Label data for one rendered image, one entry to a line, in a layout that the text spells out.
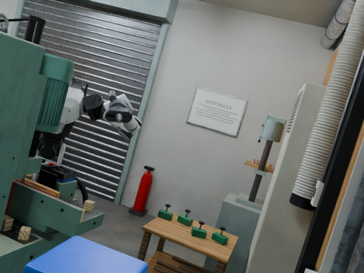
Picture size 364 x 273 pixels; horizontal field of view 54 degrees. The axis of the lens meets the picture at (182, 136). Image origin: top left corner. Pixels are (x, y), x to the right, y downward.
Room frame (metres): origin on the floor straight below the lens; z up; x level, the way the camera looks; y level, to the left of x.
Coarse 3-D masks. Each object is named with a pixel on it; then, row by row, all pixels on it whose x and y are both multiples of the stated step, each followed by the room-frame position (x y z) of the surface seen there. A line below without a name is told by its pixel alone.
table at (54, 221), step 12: (12, 204) 1.44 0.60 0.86; (24, 204) 1.42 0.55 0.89; (72, 204) 1.53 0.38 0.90; (36, 216) 1.40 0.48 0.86; (48, 216) 1.38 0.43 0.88; (60, 216) 1.37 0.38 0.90; (84, 216) 1.44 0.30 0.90; (96, 216) 1.48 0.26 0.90; (60, 228) 1.36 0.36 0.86; (72, 228) 1.35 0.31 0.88; (84, 228) 1.41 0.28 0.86
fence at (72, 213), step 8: (16, 184) 1.44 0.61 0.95; (16, 192) 1.44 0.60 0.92; (24, 192) 1.42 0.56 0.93; (32, 192) 1.41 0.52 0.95; (24, 200) 1.42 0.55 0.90; (32, 200) 1.41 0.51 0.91; (40, 200) 1.40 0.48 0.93; (48, 200) 1.39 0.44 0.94; (56, 200) 1.38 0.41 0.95; (48, 208) 1.39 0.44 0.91; (56, 208) 1.38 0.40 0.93; (64, 208) 1.36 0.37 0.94; (72, 208) 1.36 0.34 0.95; (64, 216) 1.36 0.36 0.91; (72, 216) 1.35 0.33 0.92; (80, 216) 1.35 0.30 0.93
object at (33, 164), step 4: (28, 156) 1.48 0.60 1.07; (36, 156) 1.51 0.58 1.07; (28, 160) 1.44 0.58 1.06; (32, 160) 1.46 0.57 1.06; (36, 160) 1.49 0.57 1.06; (40, 160) 1.51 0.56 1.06; (28, 164) 1.44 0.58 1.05; (32, 164) 1.47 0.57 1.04; (36, 164) 1.49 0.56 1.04; (40, 164) 1.51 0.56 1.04; (28, 168) 1.45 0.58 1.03; (32, 168) 1.47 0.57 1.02; (36, 168) 1.50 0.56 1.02; (24, 172) 1.43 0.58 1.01; (28, 172) 1.46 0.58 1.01; (32, 172) 1.48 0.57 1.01; (36, 172) 1.50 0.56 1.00
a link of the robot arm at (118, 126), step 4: (104, 116) 2.10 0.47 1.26; (136, 120) 2.04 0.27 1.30; (112, 124) 2.09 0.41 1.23; (116, 124) 2.07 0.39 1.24; (120, 124) 2.06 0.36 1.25; (140, 124) 2.05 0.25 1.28; (116, 128) 2.10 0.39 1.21; (120, 128) 2.05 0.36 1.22; (120, 132) 2.01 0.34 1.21; (124, 136) 2.02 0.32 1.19
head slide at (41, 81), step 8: (40, 80) 1.35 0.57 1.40; (40, 88) 1.36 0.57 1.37; (40, 96) 1.37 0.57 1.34; (32, 104) 1.34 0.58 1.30; (40, 104) 1.38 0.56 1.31; (32, 112) 1.35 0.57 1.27; (32, 120) 1.36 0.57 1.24; (32, 128) 1.37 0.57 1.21; (24, 136) 1.34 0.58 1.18; (32, 136) 1.38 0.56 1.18; (24, 144) 1.35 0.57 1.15; (24, 152) 1.36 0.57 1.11; (24, 160) 1.37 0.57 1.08; (16, 168) 1.34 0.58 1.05; (24, 168) 1.38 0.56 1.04; (16, 176) 1.35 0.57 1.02
